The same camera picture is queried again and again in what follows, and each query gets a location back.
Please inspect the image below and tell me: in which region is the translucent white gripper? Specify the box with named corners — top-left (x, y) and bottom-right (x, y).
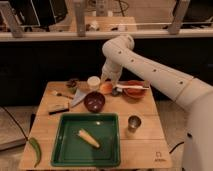
top-left (101, 61), bottom-right (122, 86)

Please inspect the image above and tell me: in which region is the orange red apple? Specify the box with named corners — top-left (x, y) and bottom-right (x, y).
top-left (99, 82), bottom-right (113, 95)

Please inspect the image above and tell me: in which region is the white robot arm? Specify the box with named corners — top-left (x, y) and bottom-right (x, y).
top-left (101, 35), bottom-right (213, 171)

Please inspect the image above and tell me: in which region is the dark purple bowl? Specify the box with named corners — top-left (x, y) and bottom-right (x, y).
top-left (84, 92), bottom-right (105, 113)

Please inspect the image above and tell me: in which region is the blue grey small object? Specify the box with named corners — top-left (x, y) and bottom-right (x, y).
top-left (111, 88), bottom-right (121, 97)

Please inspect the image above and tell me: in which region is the small white cup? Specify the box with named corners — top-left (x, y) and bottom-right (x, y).
top-left (87, 76), bottom-right (100, 91)

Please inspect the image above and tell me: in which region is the orange plate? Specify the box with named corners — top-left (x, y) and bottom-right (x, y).
top-left (123, 80), bottom-right (145, 99)

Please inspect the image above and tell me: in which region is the white spatula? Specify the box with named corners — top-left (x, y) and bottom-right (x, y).
top-left (115, 84), bottom-right (149, 90)

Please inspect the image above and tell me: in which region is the wooden board table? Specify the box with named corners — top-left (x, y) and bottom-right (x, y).
top-left (19, 82), bottom-right (172, 171)

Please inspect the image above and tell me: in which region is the small metal cup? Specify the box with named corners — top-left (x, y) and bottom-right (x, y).
top-left (128, 115), bottom-right (142, 133)

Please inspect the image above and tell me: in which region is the yellow corn cob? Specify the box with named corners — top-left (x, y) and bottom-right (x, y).
top-left (78, 129), bottom-right (100, 148)

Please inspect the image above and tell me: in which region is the green plastic tray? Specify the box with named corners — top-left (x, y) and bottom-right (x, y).
top-left (51, 114), bottom-right (120, 167)

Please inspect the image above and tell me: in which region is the green chili pepper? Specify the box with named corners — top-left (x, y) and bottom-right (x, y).
top-left (28, 137), bottom-right (42, 166)

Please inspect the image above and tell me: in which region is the wooden handled brush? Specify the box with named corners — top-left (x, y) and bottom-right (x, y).
top-left (51, 90), bottom-right (73, 99)

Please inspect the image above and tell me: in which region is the wooden block with black handle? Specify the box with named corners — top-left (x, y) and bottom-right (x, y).
top-left (47, 102), bottom-right (69, 115)

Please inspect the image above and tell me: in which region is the black cable right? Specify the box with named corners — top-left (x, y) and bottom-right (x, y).
top-left (168, 141), bottom-right (185, 154)

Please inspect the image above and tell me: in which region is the black cable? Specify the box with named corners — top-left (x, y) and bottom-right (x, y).
top-left (168, 141), bottom-right (185, 154)
top-left (0, 106), bottom-right (30, 142)

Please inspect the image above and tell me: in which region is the black cable left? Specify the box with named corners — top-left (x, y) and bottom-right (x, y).
top-left (0, 106), bottom-right (30, 142)

